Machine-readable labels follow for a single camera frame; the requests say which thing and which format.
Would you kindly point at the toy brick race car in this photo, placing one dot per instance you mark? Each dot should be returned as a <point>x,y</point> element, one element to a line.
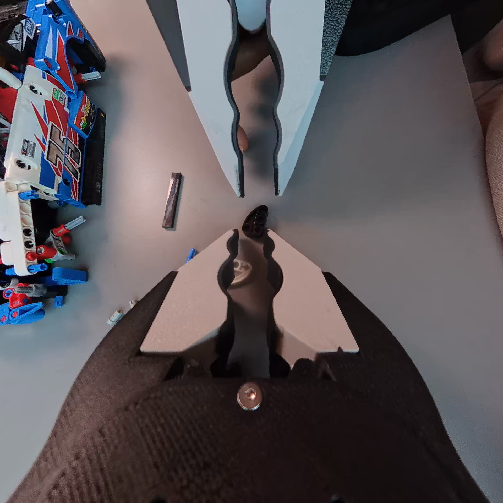
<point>47,118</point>

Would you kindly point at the white curved frame brick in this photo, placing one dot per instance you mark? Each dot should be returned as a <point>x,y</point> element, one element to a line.
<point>241,272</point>

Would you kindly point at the blue connector pin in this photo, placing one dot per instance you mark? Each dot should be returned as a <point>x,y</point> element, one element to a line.
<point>191,254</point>

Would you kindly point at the person's beige hoodie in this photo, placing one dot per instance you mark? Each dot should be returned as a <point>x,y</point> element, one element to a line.
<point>495,157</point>

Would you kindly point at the light grey connector pin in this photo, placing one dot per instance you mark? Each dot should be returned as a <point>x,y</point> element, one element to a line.
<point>116,315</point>

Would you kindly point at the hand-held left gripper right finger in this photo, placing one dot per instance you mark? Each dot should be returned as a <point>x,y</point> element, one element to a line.
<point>314,314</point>

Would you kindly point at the dark flat long tile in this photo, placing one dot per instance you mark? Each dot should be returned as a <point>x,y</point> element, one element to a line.
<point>172,200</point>

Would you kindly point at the person's right hand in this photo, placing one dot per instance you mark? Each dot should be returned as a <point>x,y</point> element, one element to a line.
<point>251,86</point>

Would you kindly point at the small black curved brick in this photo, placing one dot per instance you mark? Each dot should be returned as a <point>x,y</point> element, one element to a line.
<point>255,222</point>

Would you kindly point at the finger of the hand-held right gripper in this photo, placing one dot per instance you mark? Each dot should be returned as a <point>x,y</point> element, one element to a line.
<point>208,78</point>
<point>300,78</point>

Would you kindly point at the black cloth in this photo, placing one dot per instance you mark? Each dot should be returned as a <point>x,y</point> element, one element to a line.
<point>393,27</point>

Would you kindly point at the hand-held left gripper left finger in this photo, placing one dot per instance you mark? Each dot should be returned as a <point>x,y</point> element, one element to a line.
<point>184,314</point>

